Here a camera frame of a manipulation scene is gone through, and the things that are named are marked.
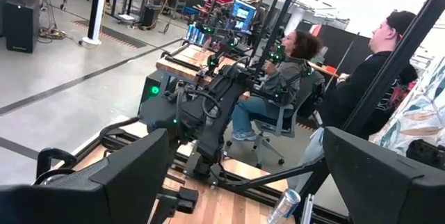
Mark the black computer green light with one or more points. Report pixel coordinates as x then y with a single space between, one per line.
151 79

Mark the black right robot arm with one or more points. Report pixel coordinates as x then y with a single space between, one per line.
222 112

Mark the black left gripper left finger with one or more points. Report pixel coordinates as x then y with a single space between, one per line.
87 203

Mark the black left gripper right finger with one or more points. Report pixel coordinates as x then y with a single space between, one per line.
389 196

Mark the person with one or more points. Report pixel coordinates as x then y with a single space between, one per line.
351 95
417 112
278 81

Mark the black floor mat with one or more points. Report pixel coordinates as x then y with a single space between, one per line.
114 36

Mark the white metal bracket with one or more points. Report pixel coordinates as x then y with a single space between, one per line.
307 213

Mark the grey office chair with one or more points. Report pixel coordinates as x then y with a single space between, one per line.
274 126

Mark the black speaker box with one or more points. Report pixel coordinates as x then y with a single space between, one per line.
21 25

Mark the black room partition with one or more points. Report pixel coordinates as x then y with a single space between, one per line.
333 46

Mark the white pillar stand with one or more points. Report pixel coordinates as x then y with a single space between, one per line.
95 15

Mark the wooden workbench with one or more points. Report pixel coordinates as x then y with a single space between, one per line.
184 67

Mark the silver blue beverage can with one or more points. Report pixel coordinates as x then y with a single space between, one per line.
283 206

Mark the blue lit computer screen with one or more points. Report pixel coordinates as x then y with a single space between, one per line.
243 15

